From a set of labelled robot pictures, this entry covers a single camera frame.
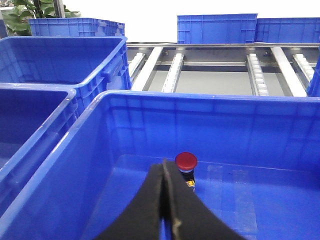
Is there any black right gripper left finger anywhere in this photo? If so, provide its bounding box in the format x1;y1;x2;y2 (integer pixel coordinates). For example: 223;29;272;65
95;164;164;240

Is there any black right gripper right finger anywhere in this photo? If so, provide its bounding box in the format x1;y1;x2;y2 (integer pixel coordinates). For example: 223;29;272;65
162;159;245;240

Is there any red mushroom push button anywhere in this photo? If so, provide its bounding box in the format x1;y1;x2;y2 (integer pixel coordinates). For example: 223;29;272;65
174;151;198;192

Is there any large blue crate right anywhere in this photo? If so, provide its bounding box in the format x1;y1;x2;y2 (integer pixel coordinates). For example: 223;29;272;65
0;90;320;240

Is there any large blue crate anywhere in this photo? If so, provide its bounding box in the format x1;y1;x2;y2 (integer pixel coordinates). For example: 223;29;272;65
0;83;78;209
0;90;320;240

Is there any large blue crate left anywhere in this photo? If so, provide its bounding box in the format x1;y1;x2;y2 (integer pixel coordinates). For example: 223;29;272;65
0;83;78;209

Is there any steel roller conveyor rack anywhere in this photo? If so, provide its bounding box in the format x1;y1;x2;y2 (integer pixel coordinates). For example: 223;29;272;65
127;42;320;97

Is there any blue crate far left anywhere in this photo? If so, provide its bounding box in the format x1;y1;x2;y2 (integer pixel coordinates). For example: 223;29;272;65
0;36;132;111

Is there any blue crate far right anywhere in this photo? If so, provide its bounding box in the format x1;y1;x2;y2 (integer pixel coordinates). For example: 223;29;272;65
307;69;320;97

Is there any distant blue crate centre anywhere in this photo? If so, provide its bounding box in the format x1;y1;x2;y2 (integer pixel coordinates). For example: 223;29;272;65
177;13;258;44

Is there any distant blue crate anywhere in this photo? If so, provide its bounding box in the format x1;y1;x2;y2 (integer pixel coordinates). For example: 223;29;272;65
177;13;258;44
28;17;125;37
255;17;320;44

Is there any distant blue crate left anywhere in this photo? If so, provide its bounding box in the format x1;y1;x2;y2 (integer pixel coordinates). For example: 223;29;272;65
28;17;125;37

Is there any distant blue crate right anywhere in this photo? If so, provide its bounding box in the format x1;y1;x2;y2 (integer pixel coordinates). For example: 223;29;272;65
255;17;320;44

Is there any green potted plant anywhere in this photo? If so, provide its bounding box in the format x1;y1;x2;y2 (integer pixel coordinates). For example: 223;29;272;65
1;0;82;37

